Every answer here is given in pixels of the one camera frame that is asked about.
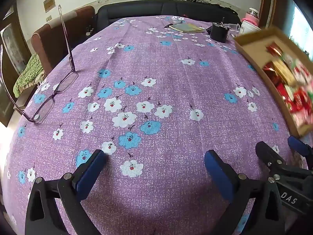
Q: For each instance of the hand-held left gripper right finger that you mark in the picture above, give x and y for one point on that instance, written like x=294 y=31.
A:
x=217 y=173

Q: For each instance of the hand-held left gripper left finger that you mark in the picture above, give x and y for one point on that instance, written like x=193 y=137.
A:
x=90 y=173

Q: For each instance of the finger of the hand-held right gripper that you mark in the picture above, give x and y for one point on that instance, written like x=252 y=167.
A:
x=297 y=145
x=265 y=151

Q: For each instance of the pile of mixed snack packets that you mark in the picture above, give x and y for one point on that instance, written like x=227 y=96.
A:
x=300 y=98

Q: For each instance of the shallow cardboard box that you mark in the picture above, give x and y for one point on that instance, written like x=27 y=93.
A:
x=254 y=39

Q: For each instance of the purple-framed eyeglasses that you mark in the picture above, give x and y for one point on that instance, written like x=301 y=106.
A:
x=65 y=82

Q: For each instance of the purple floral tablecloth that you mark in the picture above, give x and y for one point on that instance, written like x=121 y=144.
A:
x=159 y=78

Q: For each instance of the green patterned cloth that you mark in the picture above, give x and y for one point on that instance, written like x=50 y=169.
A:
x=28 y=73

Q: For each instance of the etched glass mirror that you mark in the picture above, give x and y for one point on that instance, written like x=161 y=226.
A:
x=300 y=24

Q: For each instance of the white plastic jar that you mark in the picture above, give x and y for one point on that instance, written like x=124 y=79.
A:
x=248 y=27

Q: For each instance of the black cup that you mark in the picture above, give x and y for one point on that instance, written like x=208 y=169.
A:
x=218 y=34

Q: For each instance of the clear glass cup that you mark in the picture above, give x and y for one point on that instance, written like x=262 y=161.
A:
x=233 y=27

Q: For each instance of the pink sleeved bottle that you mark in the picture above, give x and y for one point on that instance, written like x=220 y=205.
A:
x=251 y=17

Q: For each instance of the brown armchair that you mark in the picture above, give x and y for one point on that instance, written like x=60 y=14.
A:
x=49 y=41

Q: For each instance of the yellow notebook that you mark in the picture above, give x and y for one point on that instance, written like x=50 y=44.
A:
x=188 y=27

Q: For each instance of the black pen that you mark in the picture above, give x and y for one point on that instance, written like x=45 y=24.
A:
x=171 y=25

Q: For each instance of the dark clothes on sofa back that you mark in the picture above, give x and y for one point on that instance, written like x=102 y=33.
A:
x=195 y=0

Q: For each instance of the black leather sofa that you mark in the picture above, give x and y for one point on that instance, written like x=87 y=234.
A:
x=137 y=11

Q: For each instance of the wall socket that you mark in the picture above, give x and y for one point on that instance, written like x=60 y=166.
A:
x=49 y=18

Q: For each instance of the small wall plaque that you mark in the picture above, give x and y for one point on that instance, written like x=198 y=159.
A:
x=49 y=3

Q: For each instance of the dark framed wall picture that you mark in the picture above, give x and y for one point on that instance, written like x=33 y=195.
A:
x=8 y=12

